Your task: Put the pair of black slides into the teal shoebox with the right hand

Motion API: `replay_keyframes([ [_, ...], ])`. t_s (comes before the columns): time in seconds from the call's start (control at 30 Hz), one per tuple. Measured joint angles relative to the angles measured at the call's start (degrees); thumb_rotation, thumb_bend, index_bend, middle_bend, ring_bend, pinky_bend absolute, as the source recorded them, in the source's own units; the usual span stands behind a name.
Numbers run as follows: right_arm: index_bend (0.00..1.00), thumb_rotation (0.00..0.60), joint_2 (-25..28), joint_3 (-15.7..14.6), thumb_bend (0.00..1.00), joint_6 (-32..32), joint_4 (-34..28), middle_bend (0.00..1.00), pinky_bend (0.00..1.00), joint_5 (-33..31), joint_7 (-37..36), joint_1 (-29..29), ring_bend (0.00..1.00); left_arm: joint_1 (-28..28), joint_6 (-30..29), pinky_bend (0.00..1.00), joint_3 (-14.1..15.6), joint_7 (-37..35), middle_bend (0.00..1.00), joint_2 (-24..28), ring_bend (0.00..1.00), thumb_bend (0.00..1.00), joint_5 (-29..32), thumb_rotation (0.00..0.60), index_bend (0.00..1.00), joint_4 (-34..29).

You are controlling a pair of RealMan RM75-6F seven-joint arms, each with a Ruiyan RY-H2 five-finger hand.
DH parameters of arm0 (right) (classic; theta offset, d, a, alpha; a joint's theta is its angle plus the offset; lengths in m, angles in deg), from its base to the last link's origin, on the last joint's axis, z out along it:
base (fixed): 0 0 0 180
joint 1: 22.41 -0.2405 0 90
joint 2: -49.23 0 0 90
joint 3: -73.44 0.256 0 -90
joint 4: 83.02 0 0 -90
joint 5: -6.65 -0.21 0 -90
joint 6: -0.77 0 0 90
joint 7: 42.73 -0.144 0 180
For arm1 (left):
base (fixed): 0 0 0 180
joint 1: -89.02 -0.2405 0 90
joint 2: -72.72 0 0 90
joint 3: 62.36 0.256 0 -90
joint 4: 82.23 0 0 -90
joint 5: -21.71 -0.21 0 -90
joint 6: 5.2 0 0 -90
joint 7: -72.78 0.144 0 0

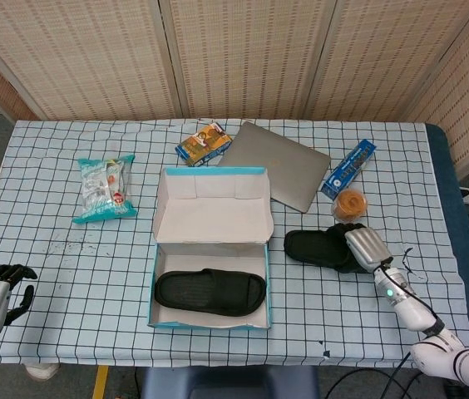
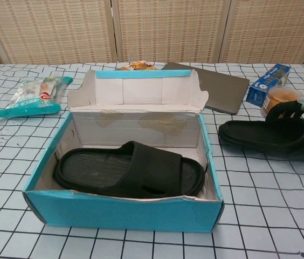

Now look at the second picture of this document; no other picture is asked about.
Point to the grey closed laptop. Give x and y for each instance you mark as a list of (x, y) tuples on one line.
[(222, 89)]

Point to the blue cardboard shoe box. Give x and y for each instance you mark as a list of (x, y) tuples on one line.
[(114, 213)]

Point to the black rubber slipper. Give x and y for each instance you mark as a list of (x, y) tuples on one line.
[(146, 167), (249, 133)]

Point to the blue rectangular carton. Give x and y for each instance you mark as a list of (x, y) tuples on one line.
[(265, 83)]

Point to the teal snack bag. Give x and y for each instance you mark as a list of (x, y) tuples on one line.
[(33, 99)]

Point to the orange lidded jar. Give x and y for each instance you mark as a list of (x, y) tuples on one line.
[(280, 97)]

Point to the woven folding screen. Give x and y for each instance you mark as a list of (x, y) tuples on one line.
[(168, 29)]

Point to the orange snack package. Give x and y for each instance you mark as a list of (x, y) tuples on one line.
[(137, 65)]

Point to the white checkered tablecloth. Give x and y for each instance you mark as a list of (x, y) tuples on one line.
[(249, 215)]

